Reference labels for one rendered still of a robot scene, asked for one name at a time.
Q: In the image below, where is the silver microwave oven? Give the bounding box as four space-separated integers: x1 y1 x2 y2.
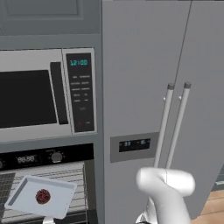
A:
0 47 98 144

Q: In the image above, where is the grey fridge door with display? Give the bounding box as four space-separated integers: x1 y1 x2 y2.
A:
101 0 193 224

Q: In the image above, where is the black built-in oven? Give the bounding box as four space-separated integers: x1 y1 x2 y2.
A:
0 142 98 224

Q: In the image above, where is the silver oven knob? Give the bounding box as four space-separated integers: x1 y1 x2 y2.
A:
50 151 64 164

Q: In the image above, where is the plain grey fridge door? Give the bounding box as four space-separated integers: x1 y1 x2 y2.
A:
166 0 224 221

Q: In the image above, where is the microwave door with dark window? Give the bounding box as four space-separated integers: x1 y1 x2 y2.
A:
0 48 73 144

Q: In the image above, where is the dark red round cake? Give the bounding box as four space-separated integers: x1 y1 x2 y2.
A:
35 188 52 206

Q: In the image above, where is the grey cupboard door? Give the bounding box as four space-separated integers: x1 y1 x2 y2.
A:
0 0 102 37

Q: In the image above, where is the grey baking tray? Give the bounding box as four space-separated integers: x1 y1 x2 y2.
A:
3 174 78 220

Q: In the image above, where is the long silver fridge handle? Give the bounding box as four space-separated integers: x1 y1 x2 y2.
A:
165 80 193 170
153 82 176 169

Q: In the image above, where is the black microwave door handle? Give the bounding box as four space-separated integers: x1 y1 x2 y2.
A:
49 61 69 126

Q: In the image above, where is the metal wire oven rack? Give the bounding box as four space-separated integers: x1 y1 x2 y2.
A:
0 162 89 218

